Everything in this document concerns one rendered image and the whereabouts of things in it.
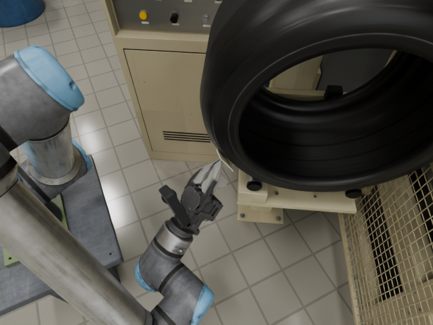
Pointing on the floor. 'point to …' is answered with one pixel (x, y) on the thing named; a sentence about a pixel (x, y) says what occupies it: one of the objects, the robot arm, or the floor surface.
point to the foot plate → (243, 213)
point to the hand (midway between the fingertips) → (216, 162)
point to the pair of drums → (19, 11)
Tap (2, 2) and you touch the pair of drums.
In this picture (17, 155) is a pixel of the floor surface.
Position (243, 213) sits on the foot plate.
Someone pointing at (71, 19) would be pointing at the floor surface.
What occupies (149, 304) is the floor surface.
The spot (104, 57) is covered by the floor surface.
